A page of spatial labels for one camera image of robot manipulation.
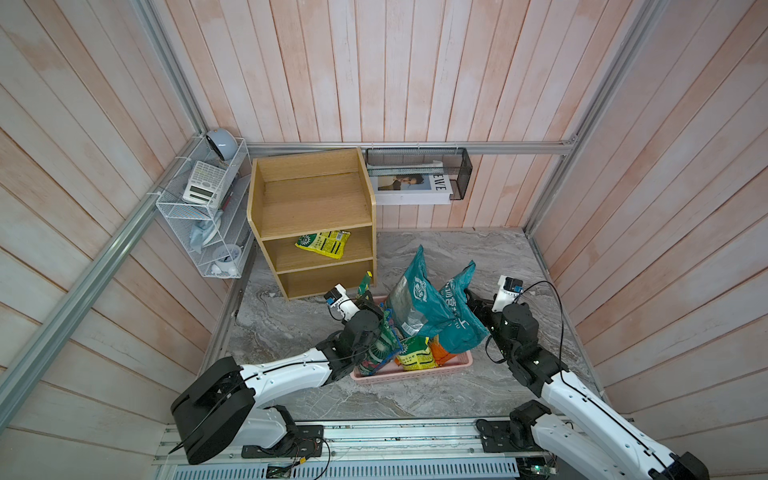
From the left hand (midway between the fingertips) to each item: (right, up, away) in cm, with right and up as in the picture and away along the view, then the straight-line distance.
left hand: (373, 295), depth 82 cm
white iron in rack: (-46, +18, -2) cm, 50 cm away
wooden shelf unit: (-16, +21, -2) cm, 27 cm away
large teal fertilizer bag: (+11, -1, -8) cm, 13 cm away
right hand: (+29, +2, -2) cm, 29 cm away
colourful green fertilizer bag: (+4, -11, -9) cm, 15 cm away
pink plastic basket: (+5, -21, -2) cm, 22 cm away
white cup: (-46, +11, +8) cm, 48 cm away
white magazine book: (+12, +35, +13) cm, 39 cm away
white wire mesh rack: (-43, +27, +8) cm, 52 cm away
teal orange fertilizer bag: (+23, -6, -10) cm, 26 cm away
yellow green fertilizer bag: (+12, -15, -4) cm, 20 cm away
